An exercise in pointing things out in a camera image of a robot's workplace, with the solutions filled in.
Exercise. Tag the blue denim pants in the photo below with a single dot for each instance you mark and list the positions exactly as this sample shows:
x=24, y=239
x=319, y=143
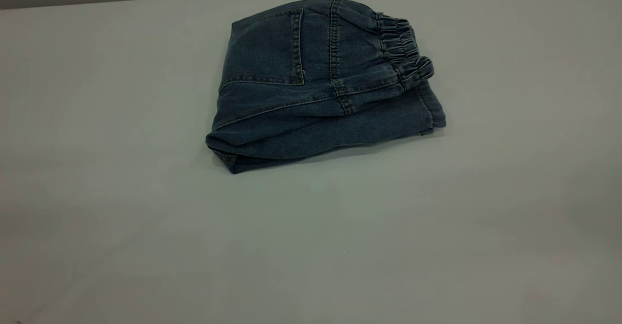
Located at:
x=291, y=71

